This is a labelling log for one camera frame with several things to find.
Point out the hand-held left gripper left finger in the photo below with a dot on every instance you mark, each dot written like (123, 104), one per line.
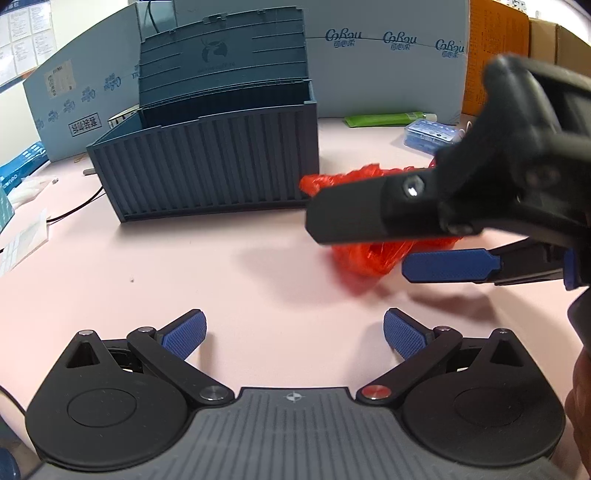
(184, 334)

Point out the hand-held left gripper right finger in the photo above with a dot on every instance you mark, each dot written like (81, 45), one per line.
(406, 334)

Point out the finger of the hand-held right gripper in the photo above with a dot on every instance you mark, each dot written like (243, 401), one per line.
(443, 267)
(360, 212)

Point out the red plastic bag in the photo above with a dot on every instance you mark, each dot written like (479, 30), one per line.
(369, 258)

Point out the dark blue container storage box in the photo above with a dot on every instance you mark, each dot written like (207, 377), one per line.
(207, 157)

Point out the person's right hand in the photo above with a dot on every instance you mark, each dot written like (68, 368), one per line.
(581, 406)

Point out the orange cardboard box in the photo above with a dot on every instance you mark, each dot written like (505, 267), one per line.
(494, 55)

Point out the green tube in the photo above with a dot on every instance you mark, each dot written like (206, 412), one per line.
(383, 121)

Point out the brown cardboard box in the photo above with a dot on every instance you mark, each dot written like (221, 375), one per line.
(558, 46)

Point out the clear plastic case blue contents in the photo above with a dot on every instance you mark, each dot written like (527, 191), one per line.
(429, 137)

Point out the large light blue cardboard box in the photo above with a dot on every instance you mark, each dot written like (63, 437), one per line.
(369, 78)

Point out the white paper sheet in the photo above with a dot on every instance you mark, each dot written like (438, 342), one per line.
(23, 240)

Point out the white plastic wrap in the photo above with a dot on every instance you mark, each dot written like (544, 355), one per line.
(27, 191)

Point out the teal tissue box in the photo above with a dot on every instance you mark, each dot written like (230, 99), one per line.
(5, 210)

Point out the blue packet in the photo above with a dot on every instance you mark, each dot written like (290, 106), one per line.
(21, 164)

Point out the light blue labelled cardboard box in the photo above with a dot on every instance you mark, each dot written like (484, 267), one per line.
(83, 83)

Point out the wall notice papers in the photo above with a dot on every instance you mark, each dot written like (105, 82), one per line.
(18, 46)

